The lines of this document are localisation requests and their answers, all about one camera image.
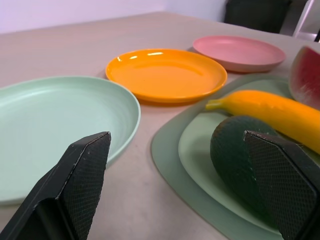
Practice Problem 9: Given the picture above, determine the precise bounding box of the dark chair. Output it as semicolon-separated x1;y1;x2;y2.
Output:
223;0;293;34

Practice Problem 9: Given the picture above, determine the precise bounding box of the light green round plate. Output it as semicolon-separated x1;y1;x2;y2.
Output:
0;76;142;207

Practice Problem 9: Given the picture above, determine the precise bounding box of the red watermelon slice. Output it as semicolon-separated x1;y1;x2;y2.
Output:
288;45;320;111

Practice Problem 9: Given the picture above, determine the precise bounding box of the pink round plate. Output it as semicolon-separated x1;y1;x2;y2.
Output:
192;35;287;74

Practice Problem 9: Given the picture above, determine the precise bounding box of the yellow banana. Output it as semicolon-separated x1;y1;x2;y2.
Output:
205;89;320;155

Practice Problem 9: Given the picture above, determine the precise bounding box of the orange round plate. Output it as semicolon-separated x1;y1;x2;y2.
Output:
105;48;228;104

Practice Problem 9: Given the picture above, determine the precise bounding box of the green rectangular tray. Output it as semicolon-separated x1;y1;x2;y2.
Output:
150;73;320;240

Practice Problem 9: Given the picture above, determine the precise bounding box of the white shelf unit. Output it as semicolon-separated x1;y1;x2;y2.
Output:
292;0;320;43

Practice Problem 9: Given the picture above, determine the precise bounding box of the dark green avocado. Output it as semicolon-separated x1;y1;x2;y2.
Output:
209;115;282;230

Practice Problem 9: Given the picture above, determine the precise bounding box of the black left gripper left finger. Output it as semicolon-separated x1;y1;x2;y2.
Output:
0;131;112;240

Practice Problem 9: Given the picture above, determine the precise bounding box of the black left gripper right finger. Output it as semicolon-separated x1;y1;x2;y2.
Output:
243;129;320;240

